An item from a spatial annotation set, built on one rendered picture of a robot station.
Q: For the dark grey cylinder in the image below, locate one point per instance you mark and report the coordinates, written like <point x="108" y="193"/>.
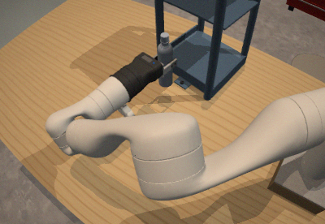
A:
<point x="165" y="55"/>

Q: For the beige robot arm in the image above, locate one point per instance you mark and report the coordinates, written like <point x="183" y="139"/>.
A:
<point x="167" y="147"/>

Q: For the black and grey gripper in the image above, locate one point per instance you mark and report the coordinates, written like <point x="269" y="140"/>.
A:
<point x="121" y="87"/>

